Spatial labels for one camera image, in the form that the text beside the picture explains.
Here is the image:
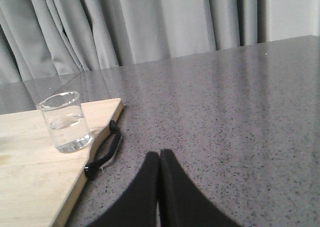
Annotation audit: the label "black cutting board handle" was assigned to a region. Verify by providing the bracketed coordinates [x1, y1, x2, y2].
[84, 120, 122, 180]

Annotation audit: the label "grey pleated curtain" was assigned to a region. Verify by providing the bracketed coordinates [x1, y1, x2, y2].
[0, 0, 268, 84]

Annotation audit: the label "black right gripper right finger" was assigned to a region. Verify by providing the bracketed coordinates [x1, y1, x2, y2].
[159, 149, 239, 227]

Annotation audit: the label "clear glass measuring beaker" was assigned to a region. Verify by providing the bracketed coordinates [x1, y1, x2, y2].
[36, 91, 93, 154]

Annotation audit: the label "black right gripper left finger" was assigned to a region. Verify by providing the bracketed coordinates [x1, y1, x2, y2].
[89, 151, 160, 227]

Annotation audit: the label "light wooden cutting board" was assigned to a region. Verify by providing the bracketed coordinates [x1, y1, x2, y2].
[0, 98, 123, 227]

